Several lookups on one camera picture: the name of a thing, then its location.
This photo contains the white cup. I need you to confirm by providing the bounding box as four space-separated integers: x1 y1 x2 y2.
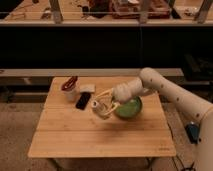
64 87 77 102

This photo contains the long metal shelf bench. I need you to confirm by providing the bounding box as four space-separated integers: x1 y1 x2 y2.
0 0 213 77

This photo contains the clear plastic bottle white label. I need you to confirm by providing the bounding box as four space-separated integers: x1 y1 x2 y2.
91 97 111 119

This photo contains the black foot pedal box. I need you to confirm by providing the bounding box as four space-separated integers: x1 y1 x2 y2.
185 122 199 144

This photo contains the black smartphone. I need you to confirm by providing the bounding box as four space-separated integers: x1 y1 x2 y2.
75 92 91 110

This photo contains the green bowl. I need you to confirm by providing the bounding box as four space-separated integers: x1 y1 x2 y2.
115 97 143 119

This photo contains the wooden folding table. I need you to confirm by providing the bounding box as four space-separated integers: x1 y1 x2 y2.
28 77 176 158

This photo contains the white fabric-covered gripper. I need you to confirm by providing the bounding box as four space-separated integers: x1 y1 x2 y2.
95 78 143 116

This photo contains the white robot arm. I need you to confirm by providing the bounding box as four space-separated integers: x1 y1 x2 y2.
91 68 213 171

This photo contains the black floor cable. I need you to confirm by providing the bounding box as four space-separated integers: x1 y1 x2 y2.
167 123 198 171

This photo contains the white sponge block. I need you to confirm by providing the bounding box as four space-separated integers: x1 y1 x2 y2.
79 84 95 93

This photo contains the red object in cup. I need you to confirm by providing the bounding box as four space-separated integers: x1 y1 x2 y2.
61 76 78 91

